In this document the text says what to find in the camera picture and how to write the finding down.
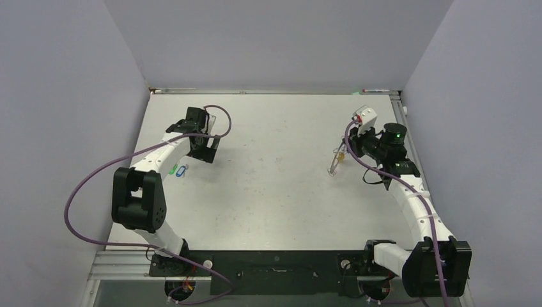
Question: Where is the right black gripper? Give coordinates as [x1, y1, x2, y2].
[343, 122, 387, 161]

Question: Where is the blue capped key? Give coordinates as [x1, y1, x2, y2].
[175, 165, 188, 178]

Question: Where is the green key tag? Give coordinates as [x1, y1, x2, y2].
[168, 164, 178, 175]

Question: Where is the round metal keyring disc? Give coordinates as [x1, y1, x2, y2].
[327, 141, 347, 177]

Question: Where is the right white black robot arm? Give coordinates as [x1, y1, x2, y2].
[343, 120, 472, 301]

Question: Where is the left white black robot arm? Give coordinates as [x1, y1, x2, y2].
[111, 107, 220, 275]

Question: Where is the red white marker pen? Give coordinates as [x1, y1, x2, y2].
[362, 89, 391, 94]

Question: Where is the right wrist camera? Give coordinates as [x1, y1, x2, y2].
[352, 105, 378, 136]

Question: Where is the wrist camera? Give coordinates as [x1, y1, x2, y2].
[352, 105, 378, 136]
[205, 113, 216, 135]

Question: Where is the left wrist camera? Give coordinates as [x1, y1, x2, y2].
[205, 113, 216, 135]

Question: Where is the aluminium back rail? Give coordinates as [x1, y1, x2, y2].
[149, 88, 399, 95]

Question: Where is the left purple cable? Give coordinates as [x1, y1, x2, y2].
[63, 104, 235, 306]

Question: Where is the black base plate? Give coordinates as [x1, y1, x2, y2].
[148, 250, 395, 296]

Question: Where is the aluminium front rail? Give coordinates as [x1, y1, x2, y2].
[89, 250, 391, 281]

